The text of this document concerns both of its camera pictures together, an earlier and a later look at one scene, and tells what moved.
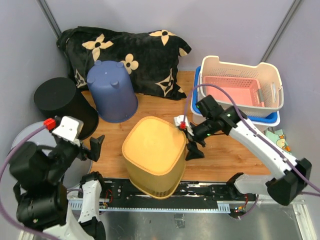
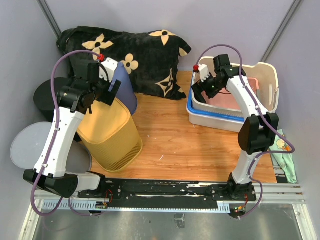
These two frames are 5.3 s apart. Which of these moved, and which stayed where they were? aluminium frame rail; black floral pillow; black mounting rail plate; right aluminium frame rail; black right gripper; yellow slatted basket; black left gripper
Moved: yellow slatted basket; black right gripper; black left gripper
Stayed: right aluminium frame rail; black mounting rail plate; black floral pillow; aluminium frame rail
